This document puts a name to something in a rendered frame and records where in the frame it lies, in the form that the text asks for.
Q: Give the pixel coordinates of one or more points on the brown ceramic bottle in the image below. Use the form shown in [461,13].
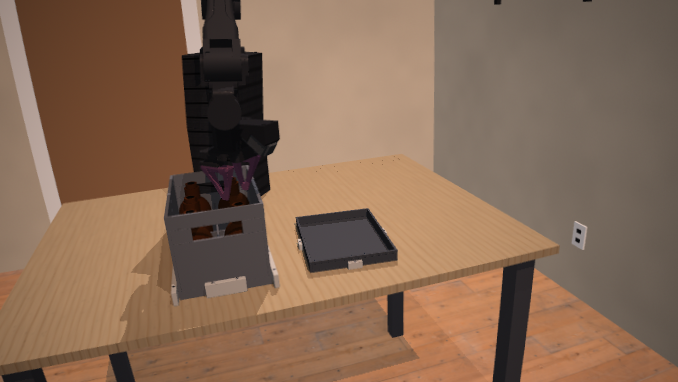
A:
[234,227]

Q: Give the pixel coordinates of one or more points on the dark grey divided crate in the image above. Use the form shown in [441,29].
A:
[224,257]

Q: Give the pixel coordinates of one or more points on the brown bottle with cream label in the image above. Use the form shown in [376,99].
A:
[201,232]

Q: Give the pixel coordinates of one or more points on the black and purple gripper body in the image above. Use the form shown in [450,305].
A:
[212,154]

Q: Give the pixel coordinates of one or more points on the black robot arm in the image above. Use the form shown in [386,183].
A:
[224,61]

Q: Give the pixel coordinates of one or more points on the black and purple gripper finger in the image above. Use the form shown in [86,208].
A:
[227,173]
[252,167]

